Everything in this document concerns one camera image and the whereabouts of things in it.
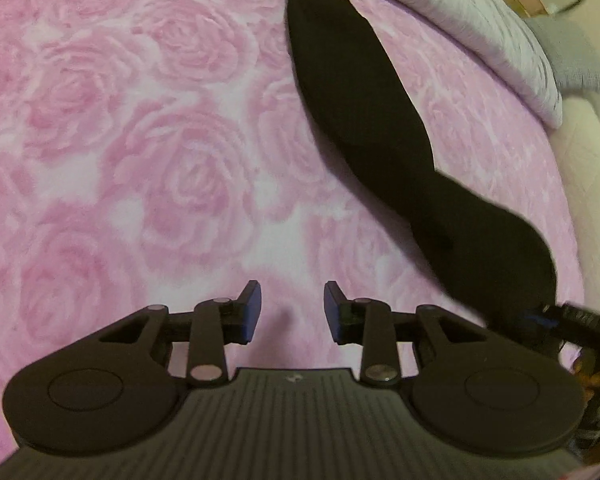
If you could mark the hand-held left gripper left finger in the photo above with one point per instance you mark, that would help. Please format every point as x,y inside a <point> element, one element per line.
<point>252,310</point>

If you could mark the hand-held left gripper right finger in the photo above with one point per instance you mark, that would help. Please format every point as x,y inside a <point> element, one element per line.
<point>333,310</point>

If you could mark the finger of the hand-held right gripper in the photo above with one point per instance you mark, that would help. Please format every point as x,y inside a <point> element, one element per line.
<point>532,319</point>

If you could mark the black pants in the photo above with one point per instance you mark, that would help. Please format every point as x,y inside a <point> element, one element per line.
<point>360,110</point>

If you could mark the pink rose printed blanket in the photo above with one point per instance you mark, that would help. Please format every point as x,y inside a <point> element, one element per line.
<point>145,160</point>

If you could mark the grey pillow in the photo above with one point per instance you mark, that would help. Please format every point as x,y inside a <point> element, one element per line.
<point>575,55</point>

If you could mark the grey quilted duvet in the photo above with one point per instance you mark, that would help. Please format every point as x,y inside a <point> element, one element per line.
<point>480,25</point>

